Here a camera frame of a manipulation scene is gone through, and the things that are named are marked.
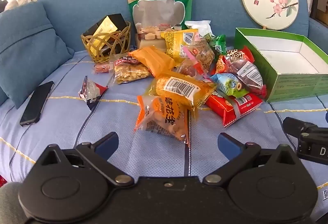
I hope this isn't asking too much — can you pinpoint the clear pasta snack packet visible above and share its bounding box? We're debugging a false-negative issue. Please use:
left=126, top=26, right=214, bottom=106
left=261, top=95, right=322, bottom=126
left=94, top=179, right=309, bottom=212
left=113, top=56, right=153, bottom=85

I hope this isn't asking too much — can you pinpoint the pink-edged seed packet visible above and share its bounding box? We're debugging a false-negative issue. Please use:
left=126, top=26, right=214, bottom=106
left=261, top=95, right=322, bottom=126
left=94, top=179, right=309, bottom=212
left=182, top=39, right=216, bottom=78

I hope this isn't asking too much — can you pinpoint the white snack packet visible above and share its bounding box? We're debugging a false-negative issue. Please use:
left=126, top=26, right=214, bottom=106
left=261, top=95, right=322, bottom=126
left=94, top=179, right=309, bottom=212
left=184, top=20, right=213, bottom=37

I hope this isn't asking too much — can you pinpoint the yellow clear corn packet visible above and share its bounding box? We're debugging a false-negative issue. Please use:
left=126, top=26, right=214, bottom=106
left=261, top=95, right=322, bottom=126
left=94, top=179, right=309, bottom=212
left=146, top=73, right=218, bottom=119

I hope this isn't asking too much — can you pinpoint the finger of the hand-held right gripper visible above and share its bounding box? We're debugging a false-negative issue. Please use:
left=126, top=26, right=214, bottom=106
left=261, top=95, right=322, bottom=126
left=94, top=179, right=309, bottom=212
left=282, top=117, right=319, bottom=137

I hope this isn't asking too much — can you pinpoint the triangular foil snack packet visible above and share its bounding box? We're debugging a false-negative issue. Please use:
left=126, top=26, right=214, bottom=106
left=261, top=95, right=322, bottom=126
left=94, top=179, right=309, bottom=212
left=78, top=76, right=108, bottom=111

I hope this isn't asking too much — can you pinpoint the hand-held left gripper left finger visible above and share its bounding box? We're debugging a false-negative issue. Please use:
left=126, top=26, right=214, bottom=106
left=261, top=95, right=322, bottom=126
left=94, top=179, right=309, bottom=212
left=38, top=132, right=135, bottom=186

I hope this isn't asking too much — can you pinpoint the red snack packet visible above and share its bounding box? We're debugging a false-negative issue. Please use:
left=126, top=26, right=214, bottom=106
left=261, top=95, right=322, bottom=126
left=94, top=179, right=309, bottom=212
left=205, top=93, right=264, bottom=128

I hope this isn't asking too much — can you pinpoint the clear reddish snack packet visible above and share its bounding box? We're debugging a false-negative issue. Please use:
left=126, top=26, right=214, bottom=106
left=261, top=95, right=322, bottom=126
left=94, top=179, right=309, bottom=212
left=175, top=58, right=203, bottom=78

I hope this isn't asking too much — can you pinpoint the orange peanut packet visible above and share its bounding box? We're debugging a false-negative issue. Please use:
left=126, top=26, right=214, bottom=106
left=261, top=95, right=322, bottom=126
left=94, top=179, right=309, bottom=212
left=134, top=95, right=191, bottom=147

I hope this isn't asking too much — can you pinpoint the small red sausage packet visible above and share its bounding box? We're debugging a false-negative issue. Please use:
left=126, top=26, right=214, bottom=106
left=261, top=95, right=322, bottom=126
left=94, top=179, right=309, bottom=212
left=93, top=64, right=116, bottom=74

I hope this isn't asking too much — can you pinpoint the green cardboard box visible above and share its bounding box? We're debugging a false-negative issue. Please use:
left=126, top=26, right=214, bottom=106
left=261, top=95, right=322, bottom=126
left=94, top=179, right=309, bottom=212
left=234, top=28, right=328, bottom=103

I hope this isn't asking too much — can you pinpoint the plain orange snack packet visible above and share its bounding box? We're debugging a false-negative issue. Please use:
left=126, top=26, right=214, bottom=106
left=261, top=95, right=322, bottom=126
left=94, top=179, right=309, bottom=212
left=127, top=46, right=177, bottom=78

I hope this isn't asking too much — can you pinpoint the yellow snack packet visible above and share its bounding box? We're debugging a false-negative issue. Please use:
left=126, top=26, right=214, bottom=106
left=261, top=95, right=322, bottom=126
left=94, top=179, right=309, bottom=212
left=161, top=30, right=199, bottom=64

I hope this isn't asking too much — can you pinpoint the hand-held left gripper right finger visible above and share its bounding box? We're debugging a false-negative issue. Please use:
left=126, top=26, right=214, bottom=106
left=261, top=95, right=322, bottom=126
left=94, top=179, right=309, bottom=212
left=204, top=133, right=303, bottom=185

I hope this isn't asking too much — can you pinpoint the red orange bean packet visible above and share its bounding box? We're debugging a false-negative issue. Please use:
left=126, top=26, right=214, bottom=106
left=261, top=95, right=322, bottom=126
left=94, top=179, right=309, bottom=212
left=215, top=46, right=255, bottom=74

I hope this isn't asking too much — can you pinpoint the blue green snack packet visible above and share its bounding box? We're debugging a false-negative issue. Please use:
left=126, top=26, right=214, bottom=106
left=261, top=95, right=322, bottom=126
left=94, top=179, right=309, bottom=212
left=211, top=73, right=249, bottom=98

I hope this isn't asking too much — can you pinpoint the dark red date packet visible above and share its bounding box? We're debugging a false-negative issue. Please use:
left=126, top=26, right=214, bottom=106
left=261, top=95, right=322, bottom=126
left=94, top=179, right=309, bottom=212
left=227, top=57, right=267, bottom=99

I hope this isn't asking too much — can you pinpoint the black smartphone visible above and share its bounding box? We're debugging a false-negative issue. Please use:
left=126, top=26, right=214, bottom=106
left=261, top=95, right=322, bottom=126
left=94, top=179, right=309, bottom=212
left=20, top=81, right=55, bottom=127

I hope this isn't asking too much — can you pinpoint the woven rattan basket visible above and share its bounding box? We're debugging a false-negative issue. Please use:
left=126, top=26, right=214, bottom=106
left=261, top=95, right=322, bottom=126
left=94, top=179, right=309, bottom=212
left=81, top=21, right=132, bottom=64

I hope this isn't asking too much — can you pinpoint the black and yellow box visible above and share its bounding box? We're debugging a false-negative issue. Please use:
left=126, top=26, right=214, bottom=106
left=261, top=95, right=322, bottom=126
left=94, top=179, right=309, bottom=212
left=90, top=14, right=129, bottom=55

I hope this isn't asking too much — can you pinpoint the blue pillow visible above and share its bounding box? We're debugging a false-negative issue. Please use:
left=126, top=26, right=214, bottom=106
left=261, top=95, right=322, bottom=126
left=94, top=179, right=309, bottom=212
left=0, top=1, right=75, bottom=110

